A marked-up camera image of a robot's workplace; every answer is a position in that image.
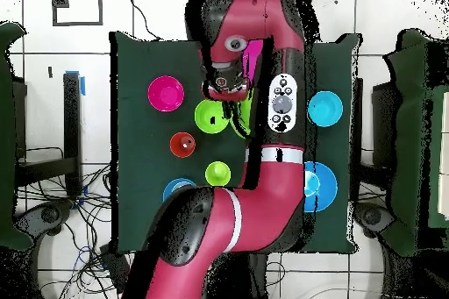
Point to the black power box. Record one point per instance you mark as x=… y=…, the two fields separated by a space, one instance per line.
x=114 y=264

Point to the lime green cup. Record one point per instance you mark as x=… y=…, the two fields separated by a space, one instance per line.
x=217 y=174

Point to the dark green table cloth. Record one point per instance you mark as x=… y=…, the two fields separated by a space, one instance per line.
x=140 y=194

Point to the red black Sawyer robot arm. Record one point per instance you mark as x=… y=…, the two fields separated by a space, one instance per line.
x=266 y=201

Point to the large pink bowl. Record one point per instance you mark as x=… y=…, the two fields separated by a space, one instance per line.
x=252 y=57

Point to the small green bowl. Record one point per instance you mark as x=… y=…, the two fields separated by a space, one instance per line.
x=207 y=116

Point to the small red-pink bowl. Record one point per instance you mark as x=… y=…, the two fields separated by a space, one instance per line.
x=165 y=93

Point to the green covered side table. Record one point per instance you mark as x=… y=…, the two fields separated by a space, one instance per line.
x=421 y=138
x=7 y=138

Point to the medium blue bowl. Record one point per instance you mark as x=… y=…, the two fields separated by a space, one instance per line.
x=175 y=188

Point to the large blue bowl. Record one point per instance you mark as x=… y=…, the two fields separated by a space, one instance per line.
x=321 y=187

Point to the black wheel base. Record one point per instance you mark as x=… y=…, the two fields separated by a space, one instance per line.
x=49 y=215
x=372 y=216

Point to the small light blue bowl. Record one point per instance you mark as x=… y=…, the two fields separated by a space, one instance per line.
x=325 y=108

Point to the orange cup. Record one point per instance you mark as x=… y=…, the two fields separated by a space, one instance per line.
x=182 y=145

